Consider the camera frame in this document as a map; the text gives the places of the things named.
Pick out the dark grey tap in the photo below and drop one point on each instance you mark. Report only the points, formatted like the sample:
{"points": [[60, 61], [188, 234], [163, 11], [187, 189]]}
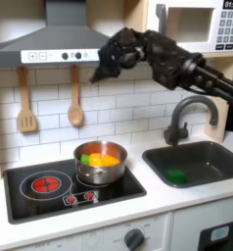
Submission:
{"points": [[176, 130]]}

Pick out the grey range hood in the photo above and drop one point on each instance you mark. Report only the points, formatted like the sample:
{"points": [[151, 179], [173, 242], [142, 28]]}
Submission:
{"points": [[56, 42]]}

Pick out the wooden slotted spatula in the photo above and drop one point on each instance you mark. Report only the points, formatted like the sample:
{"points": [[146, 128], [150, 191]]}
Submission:
{"points": [[26, 119]]}

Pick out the black toy stove top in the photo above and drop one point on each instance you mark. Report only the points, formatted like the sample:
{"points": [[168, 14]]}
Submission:
{"points": [[40, 209]]}

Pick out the steel pot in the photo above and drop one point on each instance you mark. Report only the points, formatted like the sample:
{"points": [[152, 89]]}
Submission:
{"points": [[102, 175]]}

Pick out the orange toy carrot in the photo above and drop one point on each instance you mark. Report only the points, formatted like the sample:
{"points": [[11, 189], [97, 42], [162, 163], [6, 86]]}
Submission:
{"points": [[110, 160]]}

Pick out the wooden spoon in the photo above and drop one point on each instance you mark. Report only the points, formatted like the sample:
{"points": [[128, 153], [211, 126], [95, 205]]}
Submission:
{"points": [[75, 112]]}

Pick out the white toy microwave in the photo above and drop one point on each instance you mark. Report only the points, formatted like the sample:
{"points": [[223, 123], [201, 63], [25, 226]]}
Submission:
{"points": [[219, 26]]}

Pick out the dark grey sink basin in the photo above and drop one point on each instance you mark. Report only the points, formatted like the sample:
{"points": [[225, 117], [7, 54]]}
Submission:
{"points": [[200, 163]]}

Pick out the yellow toy block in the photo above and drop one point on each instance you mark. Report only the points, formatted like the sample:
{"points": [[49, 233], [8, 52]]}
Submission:
{"points": [[95, 160]]}

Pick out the dark grey oven knob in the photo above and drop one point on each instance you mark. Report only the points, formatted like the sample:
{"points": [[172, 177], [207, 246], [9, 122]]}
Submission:
{"points": [[133, 239]]}

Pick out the green toy block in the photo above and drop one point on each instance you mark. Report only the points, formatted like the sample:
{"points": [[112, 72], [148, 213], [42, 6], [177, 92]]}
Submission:
{"points": [[176, 176]]}

